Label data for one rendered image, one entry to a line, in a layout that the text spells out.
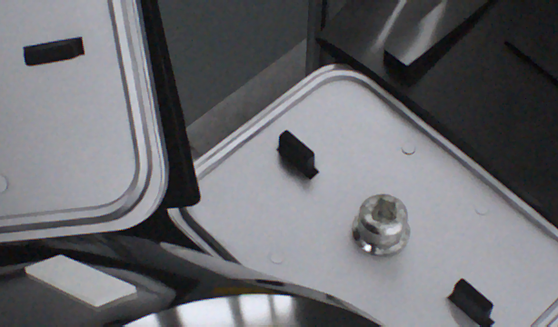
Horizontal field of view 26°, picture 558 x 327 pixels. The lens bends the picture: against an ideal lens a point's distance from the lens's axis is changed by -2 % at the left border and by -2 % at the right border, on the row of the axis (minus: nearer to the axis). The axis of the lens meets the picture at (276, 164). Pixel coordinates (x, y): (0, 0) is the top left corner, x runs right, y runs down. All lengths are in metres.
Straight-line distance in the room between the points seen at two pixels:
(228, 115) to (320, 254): 1.49
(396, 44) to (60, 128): 0.11
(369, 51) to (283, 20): 1.40
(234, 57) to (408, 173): 1.38
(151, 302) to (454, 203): 0.12
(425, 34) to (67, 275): 0.14
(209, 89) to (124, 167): 1.47
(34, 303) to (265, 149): 0.11
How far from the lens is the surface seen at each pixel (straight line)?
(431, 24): 0.31
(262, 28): 1.68
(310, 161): 0.29
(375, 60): 0.31
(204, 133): 1.76
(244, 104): 1.79
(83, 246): 0.23
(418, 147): 0.30
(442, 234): 0.29
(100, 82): 0.21
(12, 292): 0.21
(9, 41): 0.22
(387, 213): 0.29
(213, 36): 1.61
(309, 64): 1.01
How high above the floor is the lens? 1.43
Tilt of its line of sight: 56 degrees down
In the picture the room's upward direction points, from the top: 1 degrees clockwise
